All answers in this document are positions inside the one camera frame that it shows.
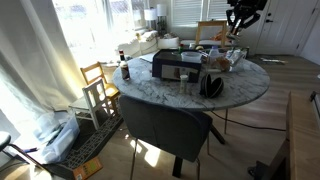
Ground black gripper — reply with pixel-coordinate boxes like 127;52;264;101
226;0;269;36

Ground glasses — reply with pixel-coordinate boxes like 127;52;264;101
228;31;242;43

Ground black zippered glasses case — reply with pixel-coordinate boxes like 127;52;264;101
199;73;225;99

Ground orange cushion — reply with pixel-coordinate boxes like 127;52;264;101
213;28;238;43

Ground light wooden side table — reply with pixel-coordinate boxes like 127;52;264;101
194;19;229;46

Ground snack bag pile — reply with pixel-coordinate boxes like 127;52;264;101
201;48;249;74

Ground white panel door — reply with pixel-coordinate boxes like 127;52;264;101
256;0;318;56

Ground white plastic bowl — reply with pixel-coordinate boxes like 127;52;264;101
180;51;203;64

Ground navy cardboard box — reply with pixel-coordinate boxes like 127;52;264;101
151;48;203;84

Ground white table lamp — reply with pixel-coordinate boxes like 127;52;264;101
156;3;168;34
143;8;158;31

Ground small white vial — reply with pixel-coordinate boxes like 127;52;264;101
179;74;189;95

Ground white sofa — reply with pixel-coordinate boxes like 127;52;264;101
116;29;181;59

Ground dark sauce bottle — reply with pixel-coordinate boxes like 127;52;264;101
118;49;131;82

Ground grey upholstered chair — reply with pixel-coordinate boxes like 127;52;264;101
118;94;214;180

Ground wooden workbench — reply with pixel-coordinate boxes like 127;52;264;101
266;91;320;180

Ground wooden slatted chair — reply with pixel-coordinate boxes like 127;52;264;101
79;61;121;111

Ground white child chair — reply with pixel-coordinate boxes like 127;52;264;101
68;78;113;131

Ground dark patterned floor mat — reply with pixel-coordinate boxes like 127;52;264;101
43;113;124;179

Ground orange cardboard box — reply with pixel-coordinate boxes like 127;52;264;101
72;156;104;180

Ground white curtain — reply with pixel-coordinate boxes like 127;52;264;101
0;0;88;151

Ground clear plastic storage tub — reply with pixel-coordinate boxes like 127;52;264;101
31;111;81;165

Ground black round stool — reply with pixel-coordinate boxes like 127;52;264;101
0;130;44;171

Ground black floor cable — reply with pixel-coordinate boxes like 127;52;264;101
209;109;288;133

